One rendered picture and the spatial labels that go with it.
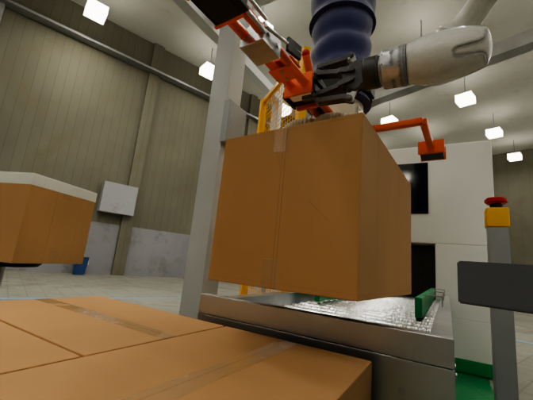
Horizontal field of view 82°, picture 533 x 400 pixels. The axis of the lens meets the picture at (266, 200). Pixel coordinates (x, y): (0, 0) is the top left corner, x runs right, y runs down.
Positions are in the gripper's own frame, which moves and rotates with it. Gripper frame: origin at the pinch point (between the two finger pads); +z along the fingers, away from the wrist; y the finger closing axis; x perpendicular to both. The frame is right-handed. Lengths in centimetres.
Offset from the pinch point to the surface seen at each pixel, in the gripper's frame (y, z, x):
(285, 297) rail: 62, 32, 63
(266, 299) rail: 62, 32, 45
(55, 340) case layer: 65, 33, -33
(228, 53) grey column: -96, 98, 79
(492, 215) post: 23, -47, 67
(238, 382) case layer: 65, -4, -24
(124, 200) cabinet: -79, 701, 421
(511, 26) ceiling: -565, -181, 761
